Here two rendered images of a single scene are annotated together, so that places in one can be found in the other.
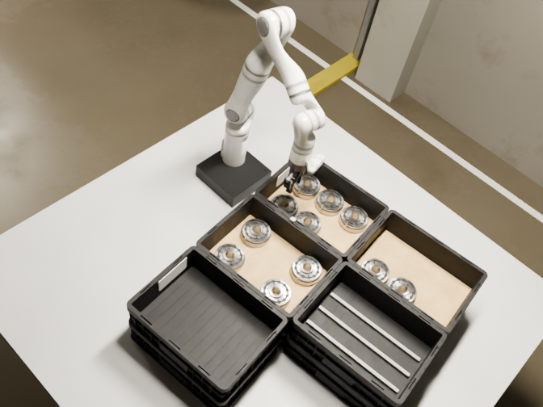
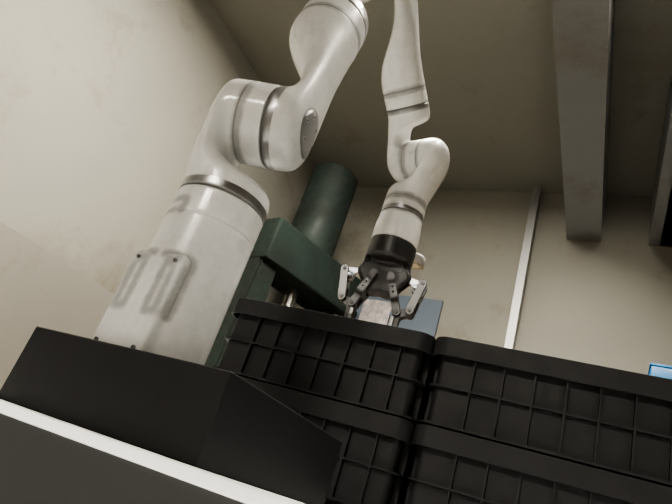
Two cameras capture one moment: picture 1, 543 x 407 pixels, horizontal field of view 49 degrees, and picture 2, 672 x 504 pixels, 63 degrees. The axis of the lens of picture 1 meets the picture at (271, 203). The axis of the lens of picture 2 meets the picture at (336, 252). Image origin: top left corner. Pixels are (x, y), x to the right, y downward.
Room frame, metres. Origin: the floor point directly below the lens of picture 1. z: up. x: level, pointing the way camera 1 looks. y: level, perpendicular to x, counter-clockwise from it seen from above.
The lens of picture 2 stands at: (1.51, 0.71, 0.70)
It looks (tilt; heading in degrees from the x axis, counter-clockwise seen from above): 24 degrees up; 266
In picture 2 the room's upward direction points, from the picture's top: 19 degrees clockwise
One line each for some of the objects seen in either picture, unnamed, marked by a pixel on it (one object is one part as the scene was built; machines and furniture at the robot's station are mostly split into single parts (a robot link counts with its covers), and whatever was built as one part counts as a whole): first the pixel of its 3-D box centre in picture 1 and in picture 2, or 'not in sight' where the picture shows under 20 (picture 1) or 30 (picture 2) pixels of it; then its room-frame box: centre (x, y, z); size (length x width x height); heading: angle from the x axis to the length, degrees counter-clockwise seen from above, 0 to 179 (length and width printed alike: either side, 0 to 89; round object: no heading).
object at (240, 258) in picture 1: (229, 256); not in sight; (1.09, 0.10, 0.86); 0.10 x 0.10 x 0.01
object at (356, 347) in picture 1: (365, 336); not in sight; (0.90, -0.38, 0.87); 0.40 x 0.30 x 0.11; 61
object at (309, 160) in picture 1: (306, 153); (399, 235); (1.37, -0.08, 1.12); 0.11 x 0.09 x 0.06; 67
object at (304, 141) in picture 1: (305, 131); (417, 179); (1.37, -0.05, 1.22); 0.09 x 0.07 x 0.15; 134
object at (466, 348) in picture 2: (269, 253); (553, 411); (1.09, -0.03, 0.92); 0.40 x 0.30 x 0.02; 61
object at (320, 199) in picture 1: (330, 199); not in sight; (1.42, -0.21, 0.86); 0.10 x 0.10 x 0.01
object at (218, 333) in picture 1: (206, 321); not in sight; (0.83, 0.12, 0.87); 0.40 x 0.30 x 0.11; 61
